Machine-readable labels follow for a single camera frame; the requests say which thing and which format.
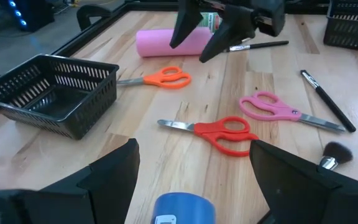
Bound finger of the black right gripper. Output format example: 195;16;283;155
169;0;204;49
198;4;257;64

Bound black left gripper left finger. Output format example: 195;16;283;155
0;138;140;224

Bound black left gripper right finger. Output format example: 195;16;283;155
249;139;358;224

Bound green paint bottle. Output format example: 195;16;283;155
197;12;224;34

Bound thin black paint brush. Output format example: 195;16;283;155
300;69;357;133
224;40;290;53

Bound pink paint bottle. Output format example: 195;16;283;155
135;27;213;58

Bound fluffy black brush silver ferrule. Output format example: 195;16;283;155
318;141;354;171

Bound orange scissors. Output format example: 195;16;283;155
116;65;193;90

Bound blue paint bottle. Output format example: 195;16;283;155
150;192;216;224

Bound red scissors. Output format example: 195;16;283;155
157;116;260;157

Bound black slotted plastic basket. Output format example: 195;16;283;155
323;0;358;52
0;54;120;141

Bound black table clamp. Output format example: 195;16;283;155
76;4;113;31

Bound black computer tower blue lights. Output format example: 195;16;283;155
0;0;55;33

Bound black aluminium table frame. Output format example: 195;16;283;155
53;0;331;58

